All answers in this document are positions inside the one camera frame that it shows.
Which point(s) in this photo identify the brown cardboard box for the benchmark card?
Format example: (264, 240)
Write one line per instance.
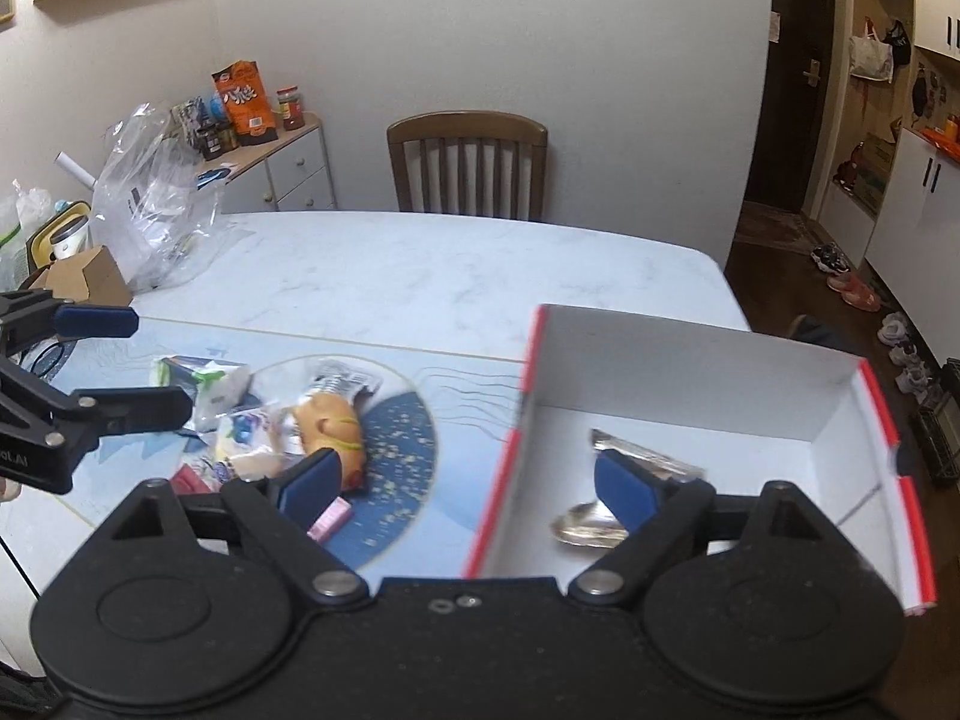
(91, 277)

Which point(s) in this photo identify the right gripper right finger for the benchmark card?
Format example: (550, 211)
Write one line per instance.
(661, 518)

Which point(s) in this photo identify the orange snack bag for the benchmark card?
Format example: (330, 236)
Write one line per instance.
(243, 95)

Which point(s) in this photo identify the red and white cardboard box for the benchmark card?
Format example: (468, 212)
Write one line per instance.
(741, 407)

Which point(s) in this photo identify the pink binder clip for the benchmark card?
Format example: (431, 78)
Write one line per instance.
(194, 478)

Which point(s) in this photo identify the brown wooden chair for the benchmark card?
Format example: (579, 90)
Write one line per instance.
(478, 163)

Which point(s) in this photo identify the clear plastic bag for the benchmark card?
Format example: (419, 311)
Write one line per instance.
(160, 225)

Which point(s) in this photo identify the red lid jar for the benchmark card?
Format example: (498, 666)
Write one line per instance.
(290, 107)

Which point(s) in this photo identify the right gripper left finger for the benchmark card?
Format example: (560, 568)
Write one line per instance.
(276, 515)

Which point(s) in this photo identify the white storage cabinets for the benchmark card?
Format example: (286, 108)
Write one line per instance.
(886, 185)

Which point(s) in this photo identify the white drawer cabinet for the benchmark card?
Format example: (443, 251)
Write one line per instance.
(289, 174)

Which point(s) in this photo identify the silver foil packet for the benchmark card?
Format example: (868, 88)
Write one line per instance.
(334, 377)

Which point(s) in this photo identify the pink sticky note pad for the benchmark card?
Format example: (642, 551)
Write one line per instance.
(330, 521)

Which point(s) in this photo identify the blue patterned table mat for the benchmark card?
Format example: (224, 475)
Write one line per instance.
(433, 427)

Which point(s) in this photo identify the blueberry snack bag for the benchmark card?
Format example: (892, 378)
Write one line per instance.
(256, 441)

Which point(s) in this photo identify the silver candy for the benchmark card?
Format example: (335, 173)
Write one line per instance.
(590, 525)

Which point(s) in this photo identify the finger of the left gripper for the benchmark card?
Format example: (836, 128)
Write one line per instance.
(94, 321)
(141, 410)

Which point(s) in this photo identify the tissue pack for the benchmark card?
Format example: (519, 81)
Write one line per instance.
(214, 386)

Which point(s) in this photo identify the yellow plush toy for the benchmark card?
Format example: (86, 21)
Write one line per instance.
(329, 422)

